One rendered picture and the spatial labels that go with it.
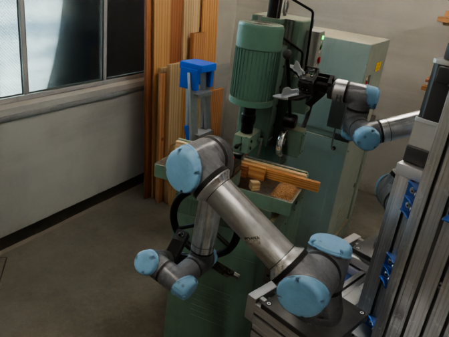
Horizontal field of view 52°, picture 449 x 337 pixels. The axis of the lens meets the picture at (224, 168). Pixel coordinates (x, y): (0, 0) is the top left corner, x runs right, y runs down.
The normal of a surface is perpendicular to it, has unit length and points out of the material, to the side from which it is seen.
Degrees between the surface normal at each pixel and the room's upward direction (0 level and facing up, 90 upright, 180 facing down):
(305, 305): 94
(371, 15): 90
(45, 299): 0
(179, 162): 86
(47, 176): 90
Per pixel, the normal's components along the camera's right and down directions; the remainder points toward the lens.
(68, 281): 0.12, -0.91
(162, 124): 0.85, 0.25
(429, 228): -0.71, 0.21
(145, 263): -0.28, -0.18
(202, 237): -0.18, 0.40
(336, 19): -0.51, 0.29
